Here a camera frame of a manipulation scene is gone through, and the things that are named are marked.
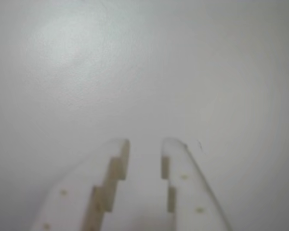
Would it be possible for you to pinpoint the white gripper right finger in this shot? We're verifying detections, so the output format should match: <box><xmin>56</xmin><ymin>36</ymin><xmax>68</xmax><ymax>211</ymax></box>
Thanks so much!
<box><xmin>160</xmin><ymin>137</ymin><xmax>233</xmax><ymax>231</ymax></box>

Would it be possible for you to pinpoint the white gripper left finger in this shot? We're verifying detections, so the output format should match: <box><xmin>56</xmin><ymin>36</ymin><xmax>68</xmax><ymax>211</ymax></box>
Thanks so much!
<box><xmin>30</xmin><ymin>138</ymin><xmax>130</xmax><ymax>231</ymax></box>

